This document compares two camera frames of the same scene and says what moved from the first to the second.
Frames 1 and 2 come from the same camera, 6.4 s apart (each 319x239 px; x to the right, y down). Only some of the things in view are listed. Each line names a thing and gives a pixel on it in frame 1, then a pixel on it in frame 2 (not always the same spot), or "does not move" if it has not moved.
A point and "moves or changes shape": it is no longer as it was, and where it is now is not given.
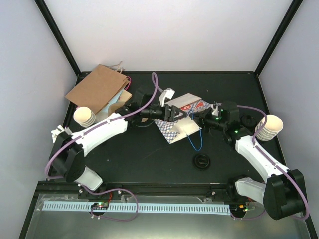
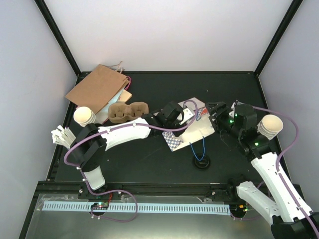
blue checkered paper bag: x=173 y=130 moves or changes shape
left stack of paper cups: x=84 y=116 does not move
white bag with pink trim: x=123 y=96 does not move
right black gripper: x=203 y=115 -> x=220 y=106
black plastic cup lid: x=201 y=162 does not move
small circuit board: x=100 y=205 does not move
